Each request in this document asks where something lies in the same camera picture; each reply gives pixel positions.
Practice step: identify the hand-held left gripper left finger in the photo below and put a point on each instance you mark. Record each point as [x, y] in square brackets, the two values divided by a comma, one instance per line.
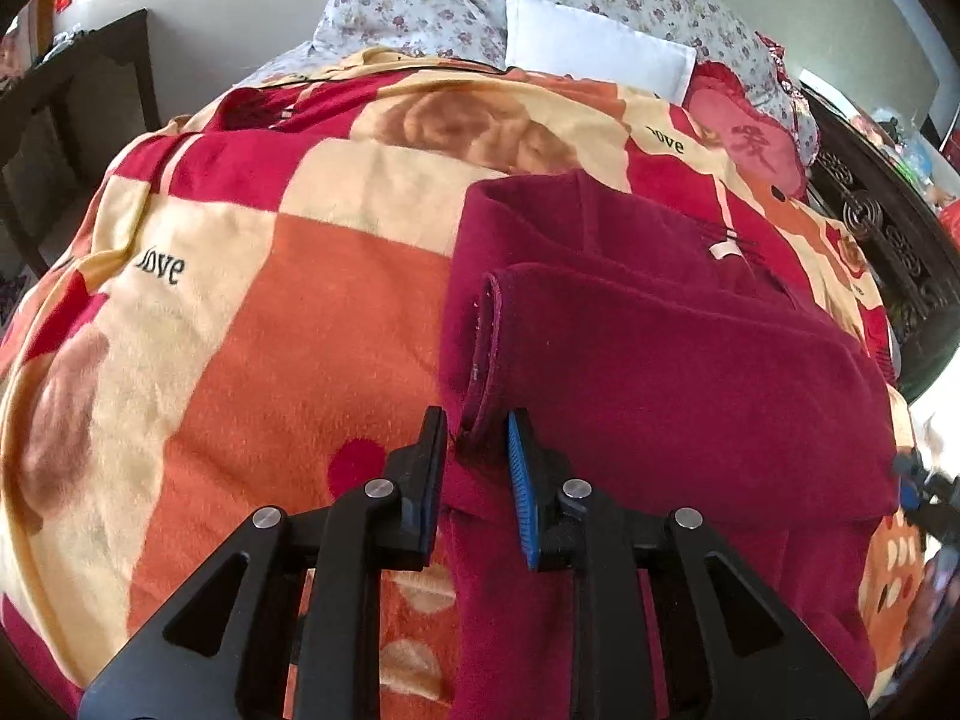
[421, 499]

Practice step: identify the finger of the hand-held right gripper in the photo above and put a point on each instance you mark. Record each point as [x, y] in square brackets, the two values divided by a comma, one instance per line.
[919, 484]

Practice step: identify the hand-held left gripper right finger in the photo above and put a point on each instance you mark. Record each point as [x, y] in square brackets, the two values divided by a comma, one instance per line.
[521, 487]

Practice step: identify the maroon fleece garment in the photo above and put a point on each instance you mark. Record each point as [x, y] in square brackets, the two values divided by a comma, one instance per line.
[660, 360]

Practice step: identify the orange red printed blanket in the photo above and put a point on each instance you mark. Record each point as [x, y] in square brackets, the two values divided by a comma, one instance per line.
[300, 300]

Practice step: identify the dark carved wooden headboard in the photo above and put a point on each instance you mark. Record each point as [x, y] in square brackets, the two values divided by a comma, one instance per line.
[877, 232]

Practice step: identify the colourful clutter on headboard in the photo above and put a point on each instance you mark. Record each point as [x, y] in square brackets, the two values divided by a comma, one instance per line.
[911, 154]

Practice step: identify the red heart pillow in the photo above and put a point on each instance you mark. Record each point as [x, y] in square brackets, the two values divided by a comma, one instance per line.
[742, 139]

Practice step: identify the white pillow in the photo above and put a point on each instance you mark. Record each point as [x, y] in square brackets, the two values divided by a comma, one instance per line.
[592, 45]

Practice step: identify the floral quilt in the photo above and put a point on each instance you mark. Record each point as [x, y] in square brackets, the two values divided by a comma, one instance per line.
[450, 7]

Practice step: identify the dark wooden table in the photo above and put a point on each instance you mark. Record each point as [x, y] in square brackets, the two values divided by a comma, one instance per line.
[67, 97]

